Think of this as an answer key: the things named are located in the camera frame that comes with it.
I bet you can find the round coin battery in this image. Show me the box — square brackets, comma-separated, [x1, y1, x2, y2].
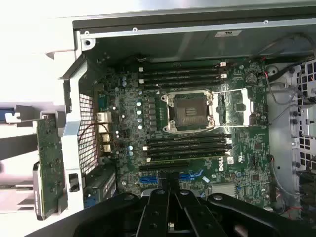
[245, 72, 258, 84]

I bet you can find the blue expansion slot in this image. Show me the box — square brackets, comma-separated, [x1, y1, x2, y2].
[139, 172, 205, 185]

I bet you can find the black open PC case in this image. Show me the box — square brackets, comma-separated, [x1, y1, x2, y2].
[58, 9, 316, 223]

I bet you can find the green motherboard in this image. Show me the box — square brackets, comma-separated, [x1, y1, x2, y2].
[93, 58, 275, 213]

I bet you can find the silver chipset heatsink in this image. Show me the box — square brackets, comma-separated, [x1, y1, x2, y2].
[211, 183, 238, 198]

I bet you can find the silver socket cover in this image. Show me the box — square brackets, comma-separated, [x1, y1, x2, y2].
[212, 88, 255, 127]

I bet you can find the silver disk bay cage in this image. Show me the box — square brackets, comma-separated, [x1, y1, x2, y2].
[290, 59, 316, 178]

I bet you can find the CPU socket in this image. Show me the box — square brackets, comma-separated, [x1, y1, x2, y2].
[160, 89, 215, 134]

